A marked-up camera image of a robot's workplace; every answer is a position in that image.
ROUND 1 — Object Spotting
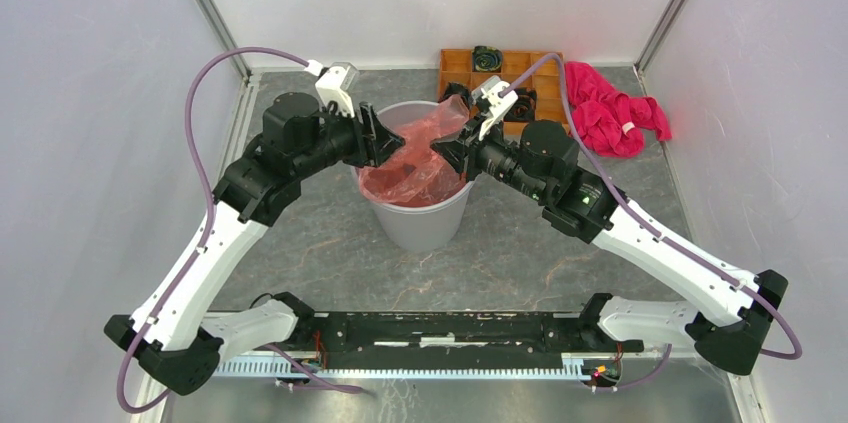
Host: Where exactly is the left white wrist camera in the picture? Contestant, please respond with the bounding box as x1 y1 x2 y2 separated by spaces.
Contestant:
304 59 359 118

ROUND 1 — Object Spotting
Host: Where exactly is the pink crumpled cloth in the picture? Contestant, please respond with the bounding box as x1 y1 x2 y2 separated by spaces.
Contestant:
564 61 672 158

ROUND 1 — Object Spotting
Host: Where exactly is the white slotted cable duct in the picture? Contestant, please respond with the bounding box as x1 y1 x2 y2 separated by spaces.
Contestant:
213 352 593 383

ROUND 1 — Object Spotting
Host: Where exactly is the red translucent trash bag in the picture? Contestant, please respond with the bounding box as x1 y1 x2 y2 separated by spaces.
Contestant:
357 96 470 208

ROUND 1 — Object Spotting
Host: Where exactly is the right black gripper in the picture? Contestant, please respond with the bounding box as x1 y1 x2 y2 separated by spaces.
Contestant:
430 110 549 203

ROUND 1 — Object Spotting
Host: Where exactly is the grey plastic trash bin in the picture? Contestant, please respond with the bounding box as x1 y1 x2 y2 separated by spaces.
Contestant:
351 100 476 254

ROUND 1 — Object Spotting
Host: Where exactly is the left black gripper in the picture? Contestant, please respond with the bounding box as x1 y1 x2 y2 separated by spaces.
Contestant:
294 98 407 180

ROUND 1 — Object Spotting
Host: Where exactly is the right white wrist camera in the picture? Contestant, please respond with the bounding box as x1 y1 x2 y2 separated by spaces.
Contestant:
472 76 518 141

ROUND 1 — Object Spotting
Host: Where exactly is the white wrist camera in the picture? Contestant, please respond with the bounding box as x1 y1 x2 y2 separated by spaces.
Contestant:
304 59 359 118
472 76 518 141

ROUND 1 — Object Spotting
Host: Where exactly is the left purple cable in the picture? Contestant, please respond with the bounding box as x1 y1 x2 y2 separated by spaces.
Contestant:
116 46 319 415

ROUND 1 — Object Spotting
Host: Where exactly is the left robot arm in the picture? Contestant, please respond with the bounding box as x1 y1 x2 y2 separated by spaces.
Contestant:
104 92 405 395

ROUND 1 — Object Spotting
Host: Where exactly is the orange compartment tray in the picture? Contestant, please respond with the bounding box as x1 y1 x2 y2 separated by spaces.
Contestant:
437 48 570 138

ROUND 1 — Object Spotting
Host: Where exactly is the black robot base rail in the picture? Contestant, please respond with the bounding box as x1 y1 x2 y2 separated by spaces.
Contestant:
271 292 645 370

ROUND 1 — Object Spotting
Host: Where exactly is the dark rolled belt top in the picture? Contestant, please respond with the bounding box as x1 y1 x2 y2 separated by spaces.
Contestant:
471 45 503 73

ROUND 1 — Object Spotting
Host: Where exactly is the black rolled belt right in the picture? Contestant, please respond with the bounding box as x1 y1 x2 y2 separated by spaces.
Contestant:
504 88 537 123

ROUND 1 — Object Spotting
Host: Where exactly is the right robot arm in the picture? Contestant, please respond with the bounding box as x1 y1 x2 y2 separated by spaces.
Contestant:
430 120 788 376

